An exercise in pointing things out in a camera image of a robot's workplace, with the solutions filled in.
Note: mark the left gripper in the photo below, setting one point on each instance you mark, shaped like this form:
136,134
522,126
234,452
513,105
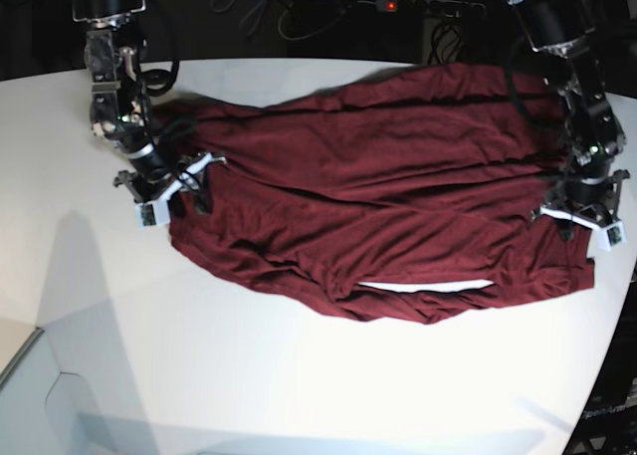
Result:
589,203

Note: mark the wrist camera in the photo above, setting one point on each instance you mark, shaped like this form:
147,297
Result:
610,235
152,213

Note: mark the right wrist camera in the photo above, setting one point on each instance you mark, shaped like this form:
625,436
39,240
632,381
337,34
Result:
152,213

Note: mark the dark red t-shirt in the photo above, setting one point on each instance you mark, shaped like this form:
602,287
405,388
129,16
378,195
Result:
408,196

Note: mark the black power strip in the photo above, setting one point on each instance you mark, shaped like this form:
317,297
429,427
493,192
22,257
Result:
443,9

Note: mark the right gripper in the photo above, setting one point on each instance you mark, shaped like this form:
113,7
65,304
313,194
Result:
156,178

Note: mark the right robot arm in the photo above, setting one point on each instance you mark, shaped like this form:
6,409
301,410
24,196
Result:
121,114

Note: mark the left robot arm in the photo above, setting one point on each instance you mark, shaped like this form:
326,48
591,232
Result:
591,134

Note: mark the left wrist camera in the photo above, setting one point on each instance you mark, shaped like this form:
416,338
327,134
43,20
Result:
610,235

